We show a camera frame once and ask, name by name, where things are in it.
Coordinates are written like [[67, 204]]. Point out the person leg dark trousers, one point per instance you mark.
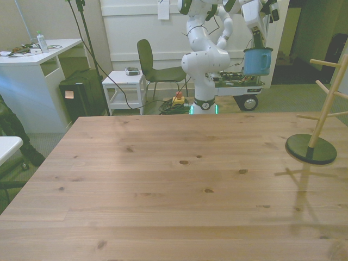
[[16, 133]]

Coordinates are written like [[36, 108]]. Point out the black chair base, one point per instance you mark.
[[11, 185]]

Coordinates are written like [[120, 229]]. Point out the wheeled mobile robot cart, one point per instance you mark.
[[239, 89]]

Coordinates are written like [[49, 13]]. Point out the small grey device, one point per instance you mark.
[[132, 71]]

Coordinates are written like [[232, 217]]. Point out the black tripod stand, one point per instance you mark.
[[93, 62]]

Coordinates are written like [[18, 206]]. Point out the white side table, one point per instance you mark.
[[125, 80]]

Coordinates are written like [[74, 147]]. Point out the clear plastic bottle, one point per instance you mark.
[[43, 43]]

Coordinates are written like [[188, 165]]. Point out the dark plywood chair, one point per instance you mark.
[[145, 59]]

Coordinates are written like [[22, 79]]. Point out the white desk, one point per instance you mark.
[[21, 81]]

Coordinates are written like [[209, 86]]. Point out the blue enamel mug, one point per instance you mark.
[[254, 63]]

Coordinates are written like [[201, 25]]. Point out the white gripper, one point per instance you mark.
[[253, 13]]

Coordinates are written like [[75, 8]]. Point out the black computer case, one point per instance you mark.
[[84, 98]]

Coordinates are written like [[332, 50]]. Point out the black bag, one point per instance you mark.
[[337, 59]]

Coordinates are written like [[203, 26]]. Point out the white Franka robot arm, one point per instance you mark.
[[204, 62]]

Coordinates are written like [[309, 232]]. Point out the white paper sheet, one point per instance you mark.
[[163, 11]]

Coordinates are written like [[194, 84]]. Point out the orange sticky note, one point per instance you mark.
[[69, 94]]

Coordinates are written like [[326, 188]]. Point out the wooden mug tree black base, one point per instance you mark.
[[310, 152]]

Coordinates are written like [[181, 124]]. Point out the small white box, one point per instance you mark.
[[35, 50]]

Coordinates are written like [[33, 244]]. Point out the white rounded tabletop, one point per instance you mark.
[[9, 145]]

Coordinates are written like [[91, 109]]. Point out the yellow red emergency stop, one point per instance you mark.
[[178, 100]]

